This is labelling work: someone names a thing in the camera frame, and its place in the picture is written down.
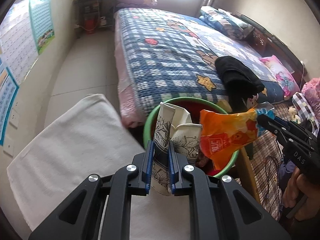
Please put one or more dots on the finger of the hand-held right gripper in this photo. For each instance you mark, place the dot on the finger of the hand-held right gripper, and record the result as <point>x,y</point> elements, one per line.
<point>271,115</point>
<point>266,122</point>

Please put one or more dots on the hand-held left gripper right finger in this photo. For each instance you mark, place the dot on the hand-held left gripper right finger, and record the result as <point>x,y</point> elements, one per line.
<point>171,165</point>

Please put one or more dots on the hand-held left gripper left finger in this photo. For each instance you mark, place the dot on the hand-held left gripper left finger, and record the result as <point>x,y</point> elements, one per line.
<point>149,165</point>

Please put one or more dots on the floral paper cup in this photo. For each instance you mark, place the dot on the floral paper cup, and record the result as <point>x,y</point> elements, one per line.
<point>162,130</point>
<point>187,140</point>

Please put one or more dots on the red bucket with green rim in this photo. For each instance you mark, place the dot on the red bucket with green rim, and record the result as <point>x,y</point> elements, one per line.
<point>149,122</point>

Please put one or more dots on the orange snack bag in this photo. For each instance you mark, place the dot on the orange snack bag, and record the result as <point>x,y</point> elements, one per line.
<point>225,135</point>

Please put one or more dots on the person's right hand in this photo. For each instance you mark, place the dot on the person's right hand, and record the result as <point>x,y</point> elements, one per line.
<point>291,187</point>

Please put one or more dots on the small plush toy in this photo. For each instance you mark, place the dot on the small plush toy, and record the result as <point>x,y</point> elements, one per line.
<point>293,113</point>

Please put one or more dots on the cartoon print bag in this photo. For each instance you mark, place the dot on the cartoon print bag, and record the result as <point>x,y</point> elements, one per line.
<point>251,101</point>

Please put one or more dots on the plaid cloth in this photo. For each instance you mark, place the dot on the plaid cloth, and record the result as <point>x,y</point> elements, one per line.
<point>303,107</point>

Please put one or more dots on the pink cartoon pillow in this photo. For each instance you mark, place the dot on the pink cartoon pillow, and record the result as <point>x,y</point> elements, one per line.
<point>280,75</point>

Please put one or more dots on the pink plush blanket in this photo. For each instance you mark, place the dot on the pink plush blanket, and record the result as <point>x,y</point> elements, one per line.
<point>312,90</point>

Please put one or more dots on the black cloth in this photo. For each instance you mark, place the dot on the black cloth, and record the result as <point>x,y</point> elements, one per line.
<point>237,75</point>

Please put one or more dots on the dark wooden headboard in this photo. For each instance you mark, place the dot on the dark wooden headboard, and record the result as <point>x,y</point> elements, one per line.
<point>275,42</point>

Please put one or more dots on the pink bed sheet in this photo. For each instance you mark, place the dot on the pink bed sheet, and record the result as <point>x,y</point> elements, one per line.
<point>126,92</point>

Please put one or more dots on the blue floral pillow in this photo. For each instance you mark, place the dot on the blue floral pillow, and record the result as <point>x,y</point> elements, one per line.
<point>220,20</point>

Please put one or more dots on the bed with checkered quilt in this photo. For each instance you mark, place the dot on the bed with checkered quilt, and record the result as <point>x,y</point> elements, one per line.
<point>162,55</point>

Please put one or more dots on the red container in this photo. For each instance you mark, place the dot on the red container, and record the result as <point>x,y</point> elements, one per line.
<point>90,25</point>

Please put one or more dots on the dark shelf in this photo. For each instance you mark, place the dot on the dark shelf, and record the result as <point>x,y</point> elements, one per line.
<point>80,7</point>

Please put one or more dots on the white wall socket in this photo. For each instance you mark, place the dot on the white wall socket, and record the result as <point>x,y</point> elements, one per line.
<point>8,145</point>
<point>13,117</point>

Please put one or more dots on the pinyin wall poster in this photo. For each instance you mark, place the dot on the pinyin wall poster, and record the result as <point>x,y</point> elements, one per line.
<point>7,100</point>

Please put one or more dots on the blue green wall poster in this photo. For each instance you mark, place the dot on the blue green wall poster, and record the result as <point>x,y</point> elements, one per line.
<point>42,22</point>

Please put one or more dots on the white chart wall poster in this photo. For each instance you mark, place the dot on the white chart wall poster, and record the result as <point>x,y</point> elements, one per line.
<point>17,42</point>

